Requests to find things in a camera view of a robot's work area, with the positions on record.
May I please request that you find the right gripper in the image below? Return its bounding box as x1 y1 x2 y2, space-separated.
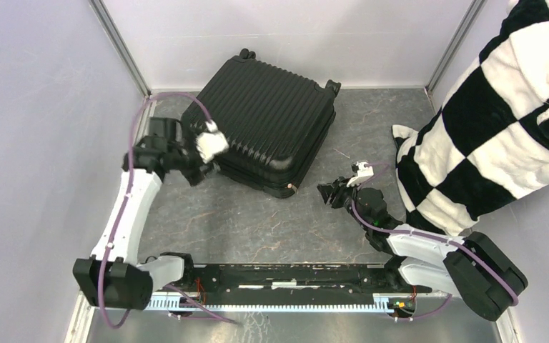
316 176 371 232

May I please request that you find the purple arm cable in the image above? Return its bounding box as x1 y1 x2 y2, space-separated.
350 162 520 323
98 92 240 330

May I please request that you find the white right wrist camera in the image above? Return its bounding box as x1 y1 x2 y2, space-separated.
346 161 375 187

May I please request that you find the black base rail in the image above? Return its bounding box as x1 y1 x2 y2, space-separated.
173 264 432 306

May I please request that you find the black suitcase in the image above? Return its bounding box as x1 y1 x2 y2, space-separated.
197 48 342 199

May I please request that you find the black white checkered blanket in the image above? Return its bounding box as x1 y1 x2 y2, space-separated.
392 1 549 236

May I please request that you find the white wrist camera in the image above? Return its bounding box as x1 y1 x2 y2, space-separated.
195 121 229 164
346 161 375 187

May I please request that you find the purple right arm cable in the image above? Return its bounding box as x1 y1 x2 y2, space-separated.
350 162 520 323

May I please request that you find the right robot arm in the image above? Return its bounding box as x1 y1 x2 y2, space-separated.
317 177 528 322

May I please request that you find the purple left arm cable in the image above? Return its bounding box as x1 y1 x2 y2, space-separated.
98 92 240 330

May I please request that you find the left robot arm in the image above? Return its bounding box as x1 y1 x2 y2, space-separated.
72 118 229 310

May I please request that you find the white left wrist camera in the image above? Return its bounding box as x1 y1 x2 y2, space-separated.
195 121 229 164

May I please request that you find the silver zipper pull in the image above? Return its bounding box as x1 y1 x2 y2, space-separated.
287 184 298 193

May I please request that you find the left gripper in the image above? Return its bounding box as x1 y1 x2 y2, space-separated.
169 129 220 187

